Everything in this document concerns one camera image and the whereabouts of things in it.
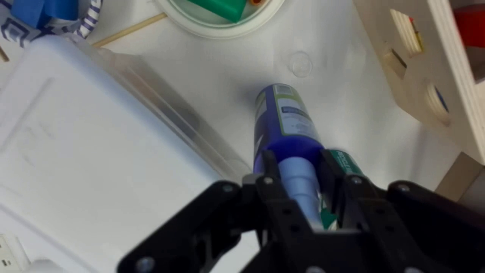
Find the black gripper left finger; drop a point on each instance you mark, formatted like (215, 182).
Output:
(202, 227)

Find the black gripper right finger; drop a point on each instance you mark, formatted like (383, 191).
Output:
(418, 221)

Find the blue bottle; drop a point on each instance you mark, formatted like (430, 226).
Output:
(288, 121)

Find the green bottle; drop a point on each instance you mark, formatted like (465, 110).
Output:
(346, 162)

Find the clear plastic box white lid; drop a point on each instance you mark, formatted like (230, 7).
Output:
(76, 151)

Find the wooden shape sorter box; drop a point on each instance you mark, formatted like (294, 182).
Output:
(449, 75)

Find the white bowl green contents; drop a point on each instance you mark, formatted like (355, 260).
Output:
(217, 30)

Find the red orange toy piece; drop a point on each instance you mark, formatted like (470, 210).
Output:
(471, 22)

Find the thin wooden stick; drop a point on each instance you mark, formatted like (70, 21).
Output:
(129, 30)

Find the green toy block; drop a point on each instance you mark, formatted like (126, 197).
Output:
(221, 7)

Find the blue toy blocks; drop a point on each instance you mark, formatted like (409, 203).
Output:
(45, 9)

